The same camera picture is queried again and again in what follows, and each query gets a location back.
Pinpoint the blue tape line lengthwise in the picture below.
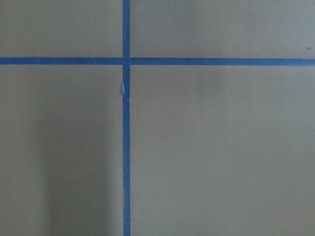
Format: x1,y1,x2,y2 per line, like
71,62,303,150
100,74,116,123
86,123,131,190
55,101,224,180
122,0,131,236

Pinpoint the blue tape line crosswise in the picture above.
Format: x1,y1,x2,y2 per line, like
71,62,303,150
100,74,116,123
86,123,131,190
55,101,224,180
0,57,315,67

